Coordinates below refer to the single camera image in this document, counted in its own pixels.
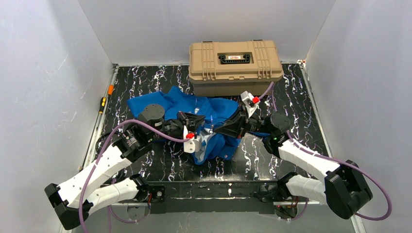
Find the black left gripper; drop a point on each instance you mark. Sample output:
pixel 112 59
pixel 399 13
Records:
pixel 185 121

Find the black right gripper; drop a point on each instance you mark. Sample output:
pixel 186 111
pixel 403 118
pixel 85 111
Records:
pixel 242 119

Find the blue zip jacket white lining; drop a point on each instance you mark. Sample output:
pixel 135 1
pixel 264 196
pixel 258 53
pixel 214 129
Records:
pixel 180 103

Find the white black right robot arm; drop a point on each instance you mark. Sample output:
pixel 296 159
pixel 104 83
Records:
pixel 342 187

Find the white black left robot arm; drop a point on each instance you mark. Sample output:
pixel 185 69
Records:
pixel 77 198

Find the tan plastic toolbox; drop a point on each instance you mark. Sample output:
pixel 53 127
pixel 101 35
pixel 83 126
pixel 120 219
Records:
pixel 228 68

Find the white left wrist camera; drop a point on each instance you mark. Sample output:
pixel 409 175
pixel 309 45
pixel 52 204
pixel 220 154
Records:
pixel 192 143

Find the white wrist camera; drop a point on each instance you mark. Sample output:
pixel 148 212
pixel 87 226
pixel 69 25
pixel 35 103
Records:
pixel 192 143
pixel 251 102

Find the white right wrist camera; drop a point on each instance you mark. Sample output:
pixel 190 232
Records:
pixel 251 102

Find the orange handled screwdriver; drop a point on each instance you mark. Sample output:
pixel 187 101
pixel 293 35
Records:
pixel 110 90

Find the yellow black handled screwdriver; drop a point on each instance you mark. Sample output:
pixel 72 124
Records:
pixel 102 105

